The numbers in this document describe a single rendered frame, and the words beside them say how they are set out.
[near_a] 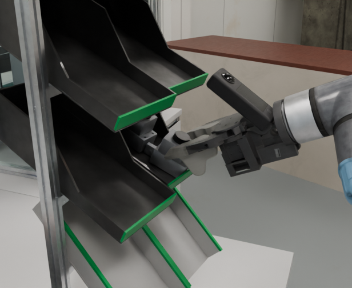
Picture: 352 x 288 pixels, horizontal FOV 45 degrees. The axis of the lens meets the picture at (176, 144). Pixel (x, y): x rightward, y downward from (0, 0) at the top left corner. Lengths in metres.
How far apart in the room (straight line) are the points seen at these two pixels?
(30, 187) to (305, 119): 1.10
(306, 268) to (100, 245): 1.97
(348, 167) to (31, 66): 0.41
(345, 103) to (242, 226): 2.33
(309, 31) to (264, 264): 5.17
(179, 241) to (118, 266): 0.17
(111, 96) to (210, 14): 4.81
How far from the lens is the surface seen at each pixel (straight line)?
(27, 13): 0.55
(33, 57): 0.55
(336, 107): 0.62
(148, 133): 0.78
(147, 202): 0.67
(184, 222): 0.89
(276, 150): 0.68
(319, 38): 6.04
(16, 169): 1.63
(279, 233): 2.87
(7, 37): 0.63
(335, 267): 2.67
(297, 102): 0.64
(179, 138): 0.73
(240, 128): 0.66
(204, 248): 0.90
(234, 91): 0.65
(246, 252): 1.15
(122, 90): 0.61
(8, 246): 1.25
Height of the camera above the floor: 1.52
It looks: 21 degrees down
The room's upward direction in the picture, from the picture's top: straight up
